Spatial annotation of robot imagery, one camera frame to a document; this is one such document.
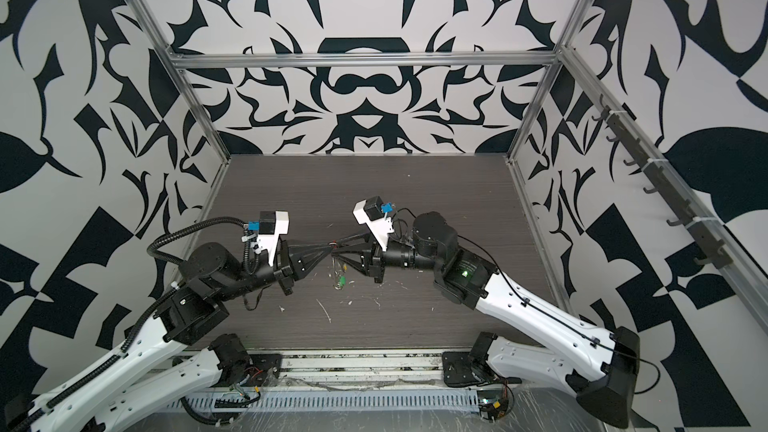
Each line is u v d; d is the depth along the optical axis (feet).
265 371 2.40
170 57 2.95
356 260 1.83
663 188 1.80
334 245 1.86
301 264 1.76
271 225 1.60
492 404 2.33
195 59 3.04
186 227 1.35
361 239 1.86
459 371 2.43
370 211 1.64
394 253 1.72
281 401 2.34
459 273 1.62
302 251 1.77
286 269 1.64
